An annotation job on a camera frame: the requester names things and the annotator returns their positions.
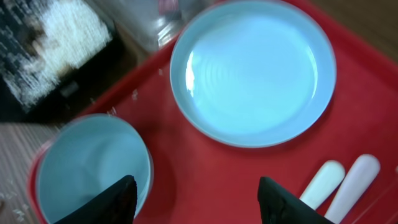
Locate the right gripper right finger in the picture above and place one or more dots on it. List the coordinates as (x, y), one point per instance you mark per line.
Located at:
(279, 206)

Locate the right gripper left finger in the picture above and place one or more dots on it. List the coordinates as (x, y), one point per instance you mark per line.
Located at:
(116, 205)

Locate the white plastic spoon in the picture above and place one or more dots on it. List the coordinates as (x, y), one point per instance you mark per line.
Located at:
(324, 182)

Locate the light blue bowl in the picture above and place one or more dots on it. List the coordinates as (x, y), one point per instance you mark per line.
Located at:
(89, 155)

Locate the white plastic fork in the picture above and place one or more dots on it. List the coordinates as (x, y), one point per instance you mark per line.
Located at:
(360, 176)

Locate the light blue plate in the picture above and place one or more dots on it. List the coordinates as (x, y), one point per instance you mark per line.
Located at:
(253, 74)

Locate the black food waste tray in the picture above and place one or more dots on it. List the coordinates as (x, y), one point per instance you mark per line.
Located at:
(77, 90)

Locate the clear plastic waste bin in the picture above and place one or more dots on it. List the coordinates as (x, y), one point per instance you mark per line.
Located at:
(151, 23)

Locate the red serving tray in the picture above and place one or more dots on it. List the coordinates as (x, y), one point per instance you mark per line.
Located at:
(200, 180)

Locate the food scraps and rice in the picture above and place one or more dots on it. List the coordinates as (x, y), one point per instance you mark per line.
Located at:
(43, 41)

